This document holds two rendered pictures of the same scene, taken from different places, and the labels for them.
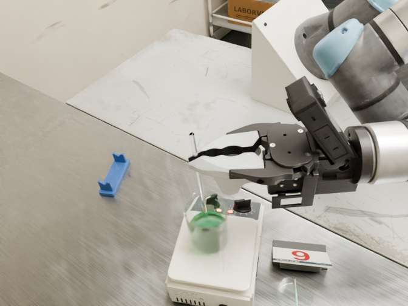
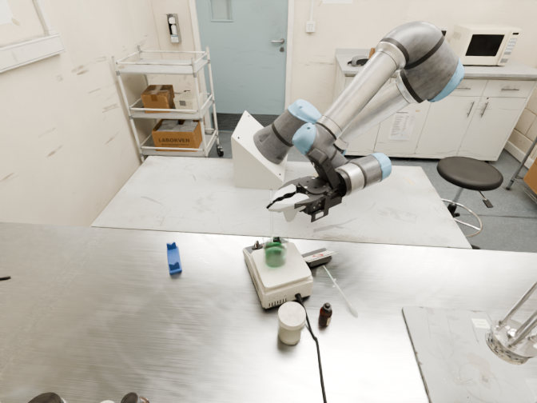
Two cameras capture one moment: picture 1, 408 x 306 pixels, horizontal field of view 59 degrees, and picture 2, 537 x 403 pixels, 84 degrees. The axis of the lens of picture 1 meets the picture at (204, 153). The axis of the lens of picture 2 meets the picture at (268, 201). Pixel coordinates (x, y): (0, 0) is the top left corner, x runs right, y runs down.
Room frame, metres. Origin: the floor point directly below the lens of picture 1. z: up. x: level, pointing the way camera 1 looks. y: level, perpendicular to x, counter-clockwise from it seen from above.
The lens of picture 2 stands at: (-0.10, 0.31, 1.55)
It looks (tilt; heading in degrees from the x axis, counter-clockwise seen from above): 37 degrees down; 324
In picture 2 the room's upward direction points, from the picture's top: straight up
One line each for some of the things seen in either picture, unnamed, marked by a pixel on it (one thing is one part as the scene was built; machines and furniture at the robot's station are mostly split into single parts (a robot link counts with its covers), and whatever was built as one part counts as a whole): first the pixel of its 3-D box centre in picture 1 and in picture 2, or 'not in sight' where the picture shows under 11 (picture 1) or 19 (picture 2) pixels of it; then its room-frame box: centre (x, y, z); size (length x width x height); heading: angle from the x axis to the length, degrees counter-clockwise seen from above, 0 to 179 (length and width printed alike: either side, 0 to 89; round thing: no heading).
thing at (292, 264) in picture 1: (300, 252); (316, 254); (0.29, -0.14, 0.92); 0.09 x 0.06 x 0.04; 76
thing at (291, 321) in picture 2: not in sight; (291, 323); (0.16, 0.06, 0.94); 0.06 x 0.06 x 0.08
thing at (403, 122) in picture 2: not in sight; (402, 125); (1.36, -2.32, 0.40); 0.24 x 0.01 x 0.30; 50
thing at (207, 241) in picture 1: (209, 226); (276, 249); (0.29, 0.00, 1.03); 0.07 x 0.06 x 0.08; 35
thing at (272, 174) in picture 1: (266, 166); (308, 197); (0.28, -0.07, 1.16); 0.09 x 0.05 x 0.02; 88
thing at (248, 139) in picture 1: (225, 158); (280, 203); (0.32, -0.03, 1.13); 0.09 x 0.03 x 0.06; 85
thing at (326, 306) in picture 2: not in sight; (325, 312); (0.14, -0.02, 0.93); 0.03 x 0.03 x 0.07
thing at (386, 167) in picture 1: (377, 151); (345, 179); (0.29, -0.21, 1.14); 0.08 x 0.05 x 0.08; 176
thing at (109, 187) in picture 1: (113, 172); (173, 256); (0.52, 0.20, 0.92); 0.10 x 0.03 x 0.04; 164
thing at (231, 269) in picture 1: (214, 248); (280, 263); (0.28, 0.00, 0.98); 0.12 x 0.12 x 0.01; 73
